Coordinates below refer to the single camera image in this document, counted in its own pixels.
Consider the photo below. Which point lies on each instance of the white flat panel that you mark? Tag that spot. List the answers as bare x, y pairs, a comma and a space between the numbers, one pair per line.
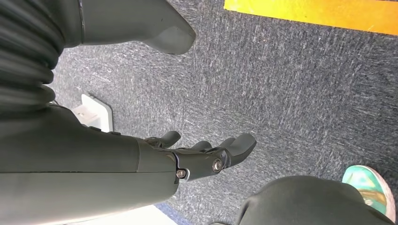
136, 217

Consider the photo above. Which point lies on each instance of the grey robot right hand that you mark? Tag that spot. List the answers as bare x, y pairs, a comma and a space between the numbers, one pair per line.
77, 161

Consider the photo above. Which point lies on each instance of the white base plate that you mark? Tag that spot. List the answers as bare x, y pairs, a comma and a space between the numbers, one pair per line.
96, 115

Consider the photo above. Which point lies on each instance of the green person's shoe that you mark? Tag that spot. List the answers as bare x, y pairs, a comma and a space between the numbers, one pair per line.
367, 183

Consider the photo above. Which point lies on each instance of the ribbed grey right arm sleeve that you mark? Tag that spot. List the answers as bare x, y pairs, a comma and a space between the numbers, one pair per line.
25, 62

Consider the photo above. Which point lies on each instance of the yellow floor tape stripe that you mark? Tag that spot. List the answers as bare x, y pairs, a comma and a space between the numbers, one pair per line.
311, 14

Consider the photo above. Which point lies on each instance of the person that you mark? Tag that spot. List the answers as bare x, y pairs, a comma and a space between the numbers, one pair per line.
304, 205

